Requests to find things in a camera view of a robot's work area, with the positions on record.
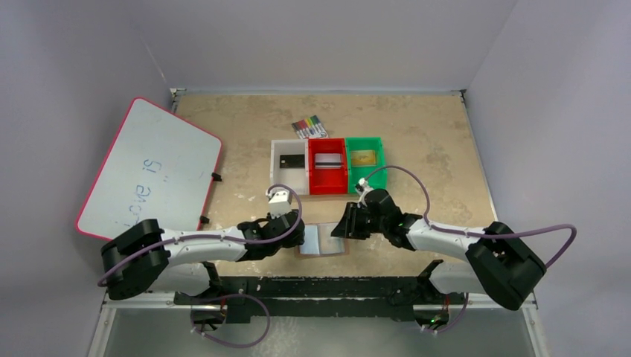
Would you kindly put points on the pink leather card holder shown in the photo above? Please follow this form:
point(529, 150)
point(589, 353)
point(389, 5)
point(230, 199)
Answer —
point(318, 242)

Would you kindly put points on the red framed whiteboard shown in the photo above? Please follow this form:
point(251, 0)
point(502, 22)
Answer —
point(159, 166)

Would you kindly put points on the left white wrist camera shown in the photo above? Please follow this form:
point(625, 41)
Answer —
point(279, 203)

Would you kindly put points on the pack of coloured markers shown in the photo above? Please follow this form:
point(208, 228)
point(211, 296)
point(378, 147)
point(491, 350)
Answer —
point(309, 128)

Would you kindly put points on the green plastic bin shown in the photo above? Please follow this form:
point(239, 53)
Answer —
point(376, 180)

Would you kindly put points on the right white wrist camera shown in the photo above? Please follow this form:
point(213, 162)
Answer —
point(362, 187)

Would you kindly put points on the white plastic bin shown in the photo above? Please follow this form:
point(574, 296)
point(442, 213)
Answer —
point(297, 179)

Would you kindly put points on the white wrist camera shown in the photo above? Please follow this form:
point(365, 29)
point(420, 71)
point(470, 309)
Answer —
point(362, 187)
point(279, 203)

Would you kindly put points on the red plastic bin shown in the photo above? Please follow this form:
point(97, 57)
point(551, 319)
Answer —
point(327, 181)

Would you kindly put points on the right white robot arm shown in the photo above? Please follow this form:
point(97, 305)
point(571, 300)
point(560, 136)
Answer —
point(506, 270)

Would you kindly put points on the gold card in bin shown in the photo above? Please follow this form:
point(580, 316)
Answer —
point(363, 158)

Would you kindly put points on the black credit card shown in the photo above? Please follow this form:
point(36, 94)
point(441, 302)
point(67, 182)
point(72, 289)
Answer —
point(292, 161)

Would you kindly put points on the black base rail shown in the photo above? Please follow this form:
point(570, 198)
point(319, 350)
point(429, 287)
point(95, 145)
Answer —
point(400, 299)

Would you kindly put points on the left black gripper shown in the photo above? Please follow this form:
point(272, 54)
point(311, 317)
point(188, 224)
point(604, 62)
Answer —
point(298, 239)

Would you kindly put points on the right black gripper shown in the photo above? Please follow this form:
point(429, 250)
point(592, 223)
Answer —
point(353, 221)

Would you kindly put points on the silver credit card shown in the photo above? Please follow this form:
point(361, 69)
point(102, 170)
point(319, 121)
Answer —
point(327, 161)

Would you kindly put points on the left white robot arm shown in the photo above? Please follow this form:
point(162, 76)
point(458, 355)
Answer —
point(134, 261)

